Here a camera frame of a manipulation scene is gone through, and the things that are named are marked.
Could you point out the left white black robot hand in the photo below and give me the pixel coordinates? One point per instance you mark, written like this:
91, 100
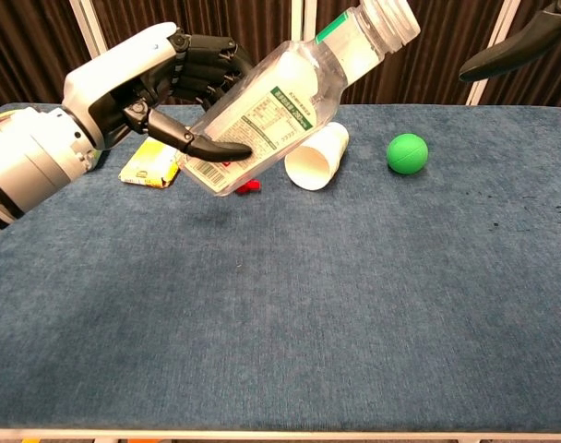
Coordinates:
119, 78

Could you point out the transparent plastic bottle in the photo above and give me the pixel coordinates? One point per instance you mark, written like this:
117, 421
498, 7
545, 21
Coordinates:
280, 101

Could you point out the white paper cup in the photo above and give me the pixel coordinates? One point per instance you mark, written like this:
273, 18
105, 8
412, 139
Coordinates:
313, 161

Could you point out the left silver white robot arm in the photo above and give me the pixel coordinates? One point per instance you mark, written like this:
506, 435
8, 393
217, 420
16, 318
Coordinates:
27, 166

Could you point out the blue table mat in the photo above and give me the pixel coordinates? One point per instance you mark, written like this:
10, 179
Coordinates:
308, 300

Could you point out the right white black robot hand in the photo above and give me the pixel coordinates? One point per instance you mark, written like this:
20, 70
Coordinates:
511, 48

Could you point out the yellow snack box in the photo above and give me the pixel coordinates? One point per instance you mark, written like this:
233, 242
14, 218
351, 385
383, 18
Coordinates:
146, 166

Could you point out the green ball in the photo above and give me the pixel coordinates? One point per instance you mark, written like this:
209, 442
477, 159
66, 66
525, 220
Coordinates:
407, 153

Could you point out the small dark red-capped bottle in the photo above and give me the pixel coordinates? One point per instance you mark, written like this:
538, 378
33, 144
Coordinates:
249, 185

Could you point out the white metal frame post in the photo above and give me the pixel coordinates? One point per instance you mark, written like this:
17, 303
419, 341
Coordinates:
89, 27
304, 18
492, 27

